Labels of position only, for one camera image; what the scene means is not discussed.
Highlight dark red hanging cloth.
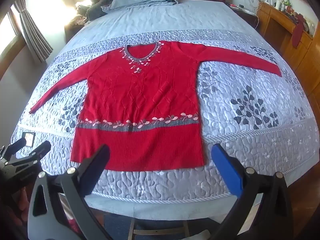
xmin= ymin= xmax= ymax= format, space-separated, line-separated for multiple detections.
xmin=292 ymin=14 xmax=310 ymax=48

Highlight small black screen device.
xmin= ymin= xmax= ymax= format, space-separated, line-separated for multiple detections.
xmin=23 ymin=132 xmax=36 ymax=147

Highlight red knit sweater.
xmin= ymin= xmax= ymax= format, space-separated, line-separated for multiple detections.
xmin=29 ymin=40 xmax=282 ymax=172

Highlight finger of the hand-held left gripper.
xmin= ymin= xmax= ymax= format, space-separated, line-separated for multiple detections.
xmin=25 ymin=141 xmax=52 ymax=167
xmin=4 ymin=139 xmax=27 ymax=161

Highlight wooden stool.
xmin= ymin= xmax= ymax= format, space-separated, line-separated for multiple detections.
xmin=129 ymin=217 xmax=192 ymax=240

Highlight brown cloth pile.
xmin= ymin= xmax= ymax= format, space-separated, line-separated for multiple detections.
xmin=74 ymin=1 xmax=88 ymax=27

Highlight grey quilted leaf-print bedspread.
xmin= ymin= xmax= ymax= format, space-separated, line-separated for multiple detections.
xmin=15 ymin=0 xmax=320 ymax=218

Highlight dark wooden nightstand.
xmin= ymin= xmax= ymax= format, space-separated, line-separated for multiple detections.
xmin=226 ymin=2 xmax=258 ymax=29

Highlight light wooden cabinet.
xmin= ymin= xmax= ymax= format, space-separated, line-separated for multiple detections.
xmin=256 ymin=1 xmax=320 ymax=120

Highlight beige curtain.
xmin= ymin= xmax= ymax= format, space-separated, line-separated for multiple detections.
xmin=14 ymin=0 xmax=54 ymax=63

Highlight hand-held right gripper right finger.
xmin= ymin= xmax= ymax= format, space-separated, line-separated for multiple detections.
xmin=211 ymin=144 xmax=293 ymax=240

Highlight window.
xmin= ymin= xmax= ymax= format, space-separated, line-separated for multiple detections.
xmin=0 ymin=10 xmax=25 ymax=63

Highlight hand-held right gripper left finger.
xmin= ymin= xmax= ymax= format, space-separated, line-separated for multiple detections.
xmin=27 ymin=144 xmax=113 ymax=240

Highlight dark grey clothes pile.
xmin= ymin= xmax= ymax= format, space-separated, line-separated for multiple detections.
xmin=86 ymin=0 xmax=116 ymax=22

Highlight folded blue-grey sheet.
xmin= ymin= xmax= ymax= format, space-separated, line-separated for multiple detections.
xmin=125 ymin=0 xmax=179 ymax=9

